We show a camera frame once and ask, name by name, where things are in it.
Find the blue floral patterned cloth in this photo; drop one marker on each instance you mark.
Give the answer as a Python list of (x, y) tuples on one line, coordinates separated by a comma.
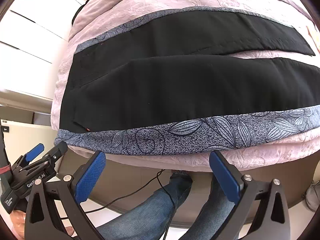
[(225, 132)]

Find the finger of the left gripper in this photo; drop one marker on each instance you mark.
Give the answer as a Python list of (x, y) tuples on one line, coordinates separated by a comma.
[(31, 155), (53, 155)]

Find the black pants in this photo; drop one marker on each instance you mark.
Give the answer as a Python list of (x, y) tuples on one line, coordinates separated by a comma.
[(171, 66)]

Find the person's left hand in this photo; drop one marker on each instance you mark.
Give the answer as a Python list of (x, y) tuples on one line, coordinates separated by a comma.
[(18, 223)]

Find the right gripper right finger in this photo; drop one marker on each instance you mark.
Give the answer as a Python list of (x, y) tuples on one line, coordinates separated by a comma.
[(271, 219)]

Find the wooden bed frame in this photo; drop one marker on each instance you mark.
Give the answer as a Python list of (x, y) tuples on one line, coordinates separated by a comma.
[(123, 187)]

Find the person's blue jeans legs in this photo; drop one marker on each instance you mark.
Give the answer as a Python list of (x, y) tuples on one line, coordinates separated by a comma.
[(150, 219)]

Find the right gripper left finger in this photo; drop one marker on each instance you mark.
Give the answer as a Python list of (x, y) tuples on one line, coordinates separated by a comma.
[(42, 219)]

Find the pink embossed bedspread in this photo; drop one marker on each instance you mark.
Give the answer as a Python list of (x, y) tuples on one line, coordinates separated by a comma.
[(99, 16)]

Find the white drawer cabinet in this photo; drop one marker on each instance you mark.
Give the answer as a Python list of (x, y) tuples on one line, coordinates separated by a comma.
[(33, 35)]

